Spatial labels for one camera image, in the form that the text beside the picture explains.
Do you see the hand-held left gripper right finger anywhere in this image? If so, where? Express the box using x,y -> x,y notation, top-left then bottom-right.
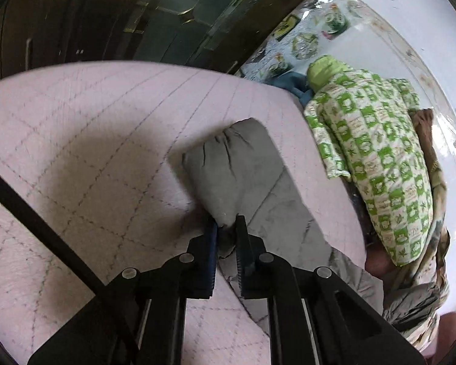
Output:
236,215 -> 428,365

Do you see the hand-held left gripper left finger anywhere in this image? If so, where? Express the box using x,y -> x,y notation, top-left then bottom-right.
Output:
27,221 -> 218,365

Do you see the grey quilted jacket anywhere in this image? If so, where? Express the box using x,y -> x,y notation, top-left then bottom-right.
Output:
182,117 -> 443,334

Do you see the green and white patterned cloth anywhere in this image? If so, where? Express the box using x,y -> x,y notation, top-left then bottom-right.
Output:
303,55 -> 434,267

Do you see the pink quilted bed cover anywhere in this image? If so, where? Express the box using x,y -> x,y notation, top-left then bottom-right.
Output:
0,61 -> 369,365

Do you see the blue cloth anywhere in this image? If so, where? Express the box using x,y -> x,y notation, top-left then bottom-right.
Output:
266,71 -> 313,101

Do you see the beige leaf print blanket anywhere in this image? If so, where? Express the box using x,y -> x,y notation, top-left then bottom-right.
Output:
410,108 -> 454,350

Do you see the floral printed sheet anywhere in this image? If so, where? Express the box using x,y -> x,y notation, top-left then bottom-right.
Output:
239,0 -> 361,80

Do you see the dark wooden wardrobe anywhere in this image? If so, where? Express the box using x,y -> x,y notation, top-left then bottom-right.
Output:
0,0 -> 350,84

